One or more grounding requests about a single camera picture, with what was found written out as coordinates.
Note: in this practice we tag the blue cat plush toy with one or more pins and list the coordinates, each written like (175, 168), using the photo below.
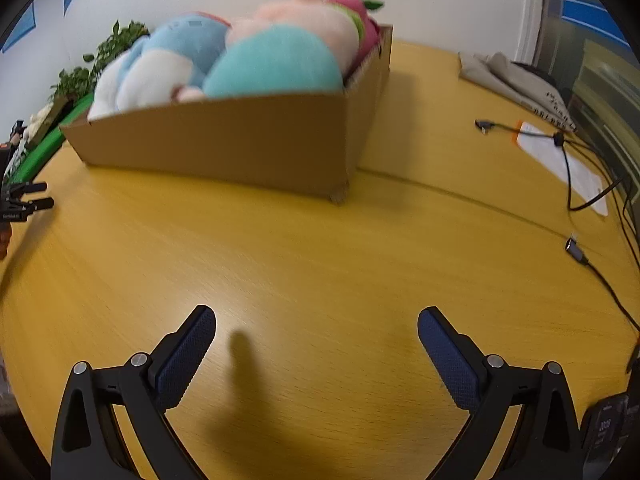
(185, 40)

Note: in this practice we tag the green board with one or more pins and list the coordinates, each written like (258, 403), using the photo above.
(45, 145)

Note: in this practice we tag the blue wall sign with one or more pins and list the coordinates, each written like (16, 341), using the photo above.
(20, 30)

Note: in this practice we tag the black electronic device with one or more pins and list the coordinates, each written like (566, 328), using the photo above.
(605, 427)

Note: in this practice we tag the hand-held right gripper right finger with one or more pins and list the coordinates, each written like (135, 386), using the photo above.
(450, 360)

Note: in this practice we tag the green leafy plant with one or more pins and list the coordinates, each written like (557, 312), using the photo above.
(75, 82)
(122, 40)

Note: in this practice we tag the white packet with orange edge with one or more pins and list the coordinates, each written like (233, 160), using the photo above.
(555, 160)

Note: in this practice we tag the blue band on glass wall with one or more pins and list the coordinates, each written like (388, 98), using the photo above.
(587, 12)

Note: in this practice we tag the grey cloth bag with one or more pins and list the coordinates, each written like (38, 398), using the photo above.
(505, 76)

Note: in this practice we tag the magenta plush toy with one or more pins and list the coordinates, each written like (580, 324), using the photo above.
(369, 35)

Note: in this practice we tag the brown cardboard box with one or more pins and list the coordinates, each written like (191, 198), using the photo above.
(225, 135)

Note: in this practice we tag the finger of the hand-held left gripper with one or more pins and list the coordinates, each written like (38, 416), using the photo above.
(30, 188)
(35, 205)

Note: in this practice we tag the pink pig plush toy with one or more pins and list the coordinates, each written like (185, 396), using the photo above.
(280, 60)

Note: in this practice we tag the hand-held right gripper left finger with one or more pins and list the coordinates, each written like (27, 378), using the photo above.
(185, 360)

